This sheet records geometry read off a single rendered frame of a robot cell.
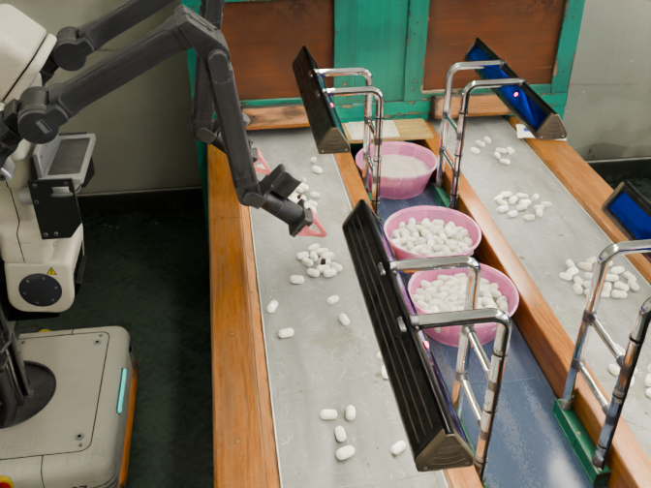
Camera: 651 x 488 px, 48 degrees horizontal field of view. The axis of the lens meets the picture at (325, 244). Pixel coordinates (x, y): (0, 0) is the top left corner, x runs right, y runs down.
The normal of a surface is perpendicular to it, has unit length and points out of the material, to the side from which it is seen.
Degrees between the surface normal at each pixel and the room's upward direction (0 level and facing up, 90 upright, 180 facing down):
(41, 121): 100
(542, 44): 90
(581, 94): 90
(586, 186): 0
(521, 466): 0
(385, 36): 90
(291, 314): 0
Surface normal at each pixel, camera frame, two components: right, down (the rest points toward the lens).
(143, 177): 0.14, 0.54
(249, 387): 0.00, -0.84
